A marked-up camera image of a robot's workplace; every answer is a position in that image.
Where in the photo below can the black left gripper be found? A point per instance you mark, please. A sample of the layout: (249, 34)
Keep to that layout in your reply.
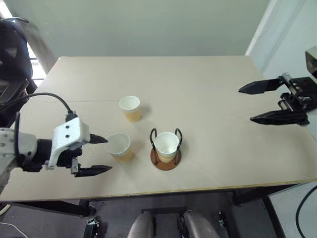
(67, 157)

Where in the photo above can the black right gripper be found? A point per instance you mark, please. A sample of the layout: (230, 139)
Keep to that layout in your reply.
(303, 91)

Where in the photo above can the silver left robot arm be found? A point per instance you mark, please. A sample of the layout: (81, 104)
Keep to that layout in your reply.
(23, 146)

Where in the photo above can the white and tan paper cup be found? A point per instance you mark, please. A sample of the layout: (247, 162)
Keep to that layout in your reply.
(166, 152)
(132, 114)
(122, 152)

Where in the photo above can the grey rounded metal shape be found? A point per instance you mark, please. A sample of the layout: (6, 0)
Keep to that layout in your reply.
(141, 226)
(200, 226)

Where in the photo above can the black office chair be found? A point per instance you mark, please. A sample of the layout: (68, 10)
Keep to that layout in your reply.
(12, 54)

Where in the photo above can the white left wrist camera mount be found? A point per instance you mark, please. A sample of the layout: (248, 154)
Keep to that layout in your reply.
(70, 131)

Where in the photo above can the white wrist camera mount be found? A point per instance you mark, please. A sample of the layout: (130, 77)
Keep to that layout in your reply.
(312, 60)
(70, 131)

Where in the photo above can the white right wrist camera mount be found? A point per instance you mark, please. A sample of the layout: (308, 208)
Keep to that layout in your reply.
(312, 60)

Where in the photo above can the black table leg frame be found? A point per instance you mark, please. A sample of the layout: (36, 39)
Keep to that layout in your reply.
(57, 207)
(250, 196)

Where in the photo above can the grey slanted post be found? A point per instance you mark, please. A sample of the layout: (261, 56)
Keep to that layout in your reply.
(40, 47)

